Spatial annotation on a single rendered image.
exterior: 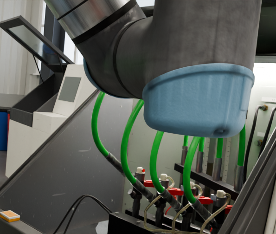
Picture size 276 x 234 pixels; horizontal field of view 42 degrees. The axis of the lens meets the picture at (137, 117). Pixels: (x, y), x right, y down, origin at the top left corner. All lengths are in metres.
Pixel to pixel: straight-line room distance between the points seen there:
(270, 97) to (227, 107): 0.84
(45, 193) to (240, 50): 1.00
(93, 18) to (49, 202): 0.92
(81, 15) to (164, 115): 0.14
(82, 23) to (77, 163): 0.92
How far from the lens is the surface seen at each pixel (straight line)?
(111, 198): 1.38
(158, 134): 0.74
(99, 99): 0.83
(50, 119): 3.75
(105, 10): 0.34
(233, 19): 0.24
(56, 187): 1.20
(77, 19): 0.34
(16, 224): 0.99
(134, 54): 0.28
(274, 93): 1.07
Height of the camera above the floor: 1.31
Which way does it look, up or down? 4 degrees down
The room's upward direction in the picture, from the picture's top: 6 degrees clockwise
